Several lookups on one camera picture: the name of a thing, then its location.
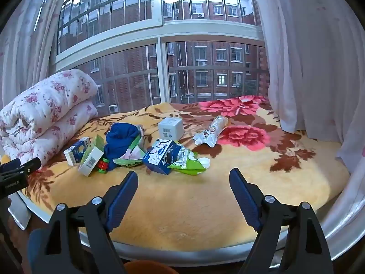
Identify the orange bin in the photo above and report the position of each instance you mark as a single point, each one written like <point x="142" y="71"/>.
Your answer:
<point x="148" y="267"/>

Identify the red brick building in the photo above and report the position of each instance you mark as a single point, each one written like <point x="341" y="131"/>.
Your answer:
<point x="137" y="88"/>

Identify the blue cloth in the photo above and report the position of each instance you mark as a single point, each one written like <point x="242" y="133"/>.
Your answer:
<point x="122" y="137"/>

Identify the white window ledge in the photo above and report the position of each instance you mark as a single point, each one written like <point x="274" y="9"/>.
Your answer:
<point x="171" y="255"/>

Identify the sheer white curtain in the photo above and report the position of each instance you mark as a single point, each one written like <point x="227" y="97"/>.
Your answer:
<point x="308" y="62"/>
<point x="25" y="42"/>

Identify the white bottle cap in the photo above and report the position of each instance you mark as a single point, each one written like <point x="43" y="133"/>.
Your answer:
<point x="204" y="162"/>

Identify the white cube box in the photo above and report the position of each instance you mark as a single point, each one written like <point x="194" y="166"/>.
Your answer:
<point x="170" y="128"/>

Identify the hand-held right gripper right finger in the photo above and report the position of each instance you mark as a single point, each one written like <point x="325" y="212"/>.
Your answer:
<point x="245" y="202"/>

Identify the small blue white carton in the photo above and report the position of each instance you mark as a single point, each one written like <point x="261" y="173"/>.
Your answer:
<point x="75" y="151"/>

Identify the yellow floral plush blanket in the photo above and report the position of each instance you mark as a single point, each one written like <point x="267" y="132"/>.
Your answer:
<point x="185" y="205"/>

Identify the person's blue clothing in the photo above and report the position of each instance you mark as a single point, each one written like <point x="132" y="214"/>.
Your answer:
<point x="37" y="251"/>

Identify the blue white packet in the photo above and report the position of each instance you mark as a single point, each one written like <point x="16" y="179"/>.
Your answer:
<point x="159" y="158"/>

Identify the white window frame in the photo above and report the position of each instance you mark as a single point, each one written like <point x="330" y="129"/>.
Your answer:
<point x="159" y="28"/>

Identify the green white wrapper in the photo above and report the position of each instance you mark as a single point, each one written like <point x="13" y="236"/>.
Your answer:
<point x="129" y="159"/>
<point x="188" y="167"/>

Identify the crumpled white pouch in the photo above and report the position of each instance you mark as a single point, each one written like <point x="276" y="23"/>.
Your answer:
<point x="209" y="132"/>

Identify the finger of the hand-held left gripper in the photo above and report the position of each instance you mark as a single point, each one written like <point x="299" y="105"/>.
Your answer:
<point x="28" y="165"/>

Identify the outdoor air conditioner unit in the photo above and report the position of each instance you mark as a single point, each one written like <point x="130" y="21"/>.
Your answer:
<point x="113" y="108"/>

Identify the red green toy brick car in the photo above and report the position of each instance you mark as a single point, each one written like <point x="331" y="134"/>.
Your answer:
<point x="103" y="165"/>

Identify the folded floral quilt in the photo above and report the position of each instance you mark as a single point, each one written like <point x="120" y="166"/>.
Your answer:
<point x="45" y="111"/>

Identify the green white box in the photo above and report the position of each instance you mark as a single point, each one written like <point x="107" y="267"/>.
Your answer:
<point x="91" y="158"/>

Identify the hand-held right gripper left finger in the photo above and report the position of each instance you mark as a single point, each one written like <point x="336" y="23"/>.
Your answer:
<point x="122" y="202"/>

